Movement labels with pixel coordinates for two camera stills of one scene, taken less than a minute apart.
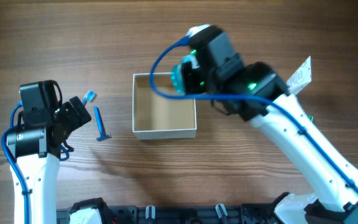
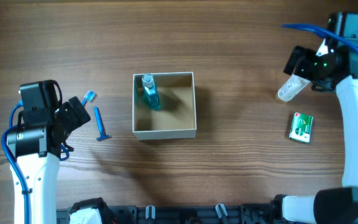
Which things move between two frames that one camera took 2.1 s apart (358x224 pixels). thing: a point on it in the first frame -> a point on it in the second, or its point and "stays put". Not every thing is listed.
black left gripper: [77, 111] stays put
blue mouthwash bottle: [176, 73] -> [150, 93]
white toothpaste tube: [301, 78] stays put
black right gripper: [192, 79] -> [299, 64]
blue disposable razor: [103, 136] stays put
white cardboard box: [156, 117] stays put
